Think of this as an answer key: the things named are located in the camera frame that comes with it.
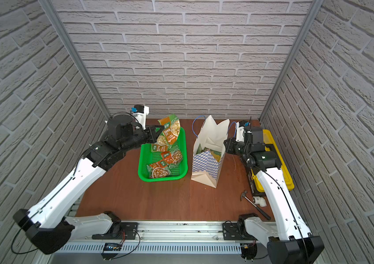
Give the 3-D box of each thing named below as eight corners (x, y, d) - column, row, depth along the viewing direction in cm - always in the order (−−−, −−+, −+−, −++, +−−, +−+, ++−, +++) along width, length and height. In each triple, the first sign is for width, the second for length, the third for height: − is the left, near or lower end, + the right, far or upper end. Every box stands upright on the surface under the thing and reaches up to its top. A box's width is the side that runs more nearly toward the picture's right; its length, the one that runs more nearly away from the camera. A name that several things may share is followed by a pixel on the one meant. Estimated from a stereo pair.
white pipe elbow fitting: (251, 203, 84) (253, 201, 81) (252, 196, 86) (254, 194, 83) (264, 207, 83) (266, 205, 80) (264, 200, 85) (267, 198, 82)
